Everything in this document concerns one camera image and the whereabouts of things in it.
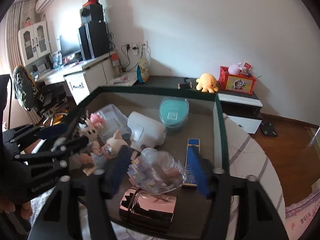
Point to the blue snack bag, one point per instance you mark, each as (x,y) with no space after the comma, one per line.
(142,71)

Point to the black speaker tower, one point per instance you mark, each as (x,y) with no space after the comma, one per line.
(93,40)

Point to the teal round container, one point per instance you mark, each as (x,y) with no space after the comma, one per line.
(173,113)

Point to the rose gold box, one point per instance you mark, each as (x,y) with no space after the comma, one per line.
(146,210)

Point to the blue gold slim box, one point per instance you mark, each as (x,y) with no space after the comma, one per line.
(193,146)

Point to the pink white block figure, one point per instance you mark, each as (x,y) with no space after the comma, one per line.
(91,126)

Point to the beige curtain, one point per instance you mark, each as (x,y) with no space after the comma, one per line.
(19,16)

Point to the white plastic adapter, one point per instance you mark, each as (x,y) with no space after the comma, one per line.
(145,131)

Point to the yellow plush octopus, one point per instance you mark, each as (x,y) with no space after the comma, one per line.
(207,83)

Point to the black office chair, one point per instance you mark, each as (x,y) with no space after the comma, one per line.
(44,100)

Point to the clear plastic case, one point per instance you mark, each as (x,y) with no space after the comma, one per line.
(110,119)

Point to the white glass door cabinet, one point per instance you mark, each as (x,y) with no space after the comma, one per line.
(33,42)

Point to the pink pig doll figure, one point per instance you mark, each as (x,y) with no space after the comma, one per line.
(99,155)

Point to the clear plastic bottle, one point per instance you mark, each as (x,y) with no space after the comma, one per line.
(159,172)

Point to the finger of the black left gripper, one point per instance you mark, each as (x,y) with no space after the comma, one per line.
(58,153)
(21,137)

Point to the black white low cabinet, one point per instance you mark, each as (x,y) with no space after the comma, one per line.
(243,109)

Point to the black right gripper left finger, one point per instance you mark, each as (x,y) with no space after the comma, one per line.
(60,215)

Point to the black computer monitor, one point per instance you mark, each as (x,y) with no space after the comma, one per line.
(70,49)

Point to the black box on speaker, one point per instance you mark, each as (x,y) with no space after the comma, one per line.
(91,11)

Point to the striped white tablecloth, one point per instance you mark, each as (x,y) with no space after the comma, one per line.
(246,157)

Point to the wall power socket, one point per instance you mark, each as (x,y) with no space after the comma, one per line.
(135,46)

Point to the red toy box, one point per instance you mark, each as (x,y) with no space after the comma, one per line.
(237,78)

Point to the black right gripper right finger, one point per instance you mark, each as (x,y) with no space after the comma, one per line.
(257,216)

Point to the orange capped bottle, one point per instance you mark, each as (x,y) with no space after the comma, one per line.
(115,63)

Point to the pink green storage box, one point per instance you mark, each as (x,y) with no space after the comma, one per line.
(205,122)

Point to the person left hand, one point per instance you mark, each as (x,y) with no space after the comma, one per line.
(7,206)

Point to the white desk with drawers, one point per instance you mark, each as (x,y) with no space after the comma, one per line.
(84,77)

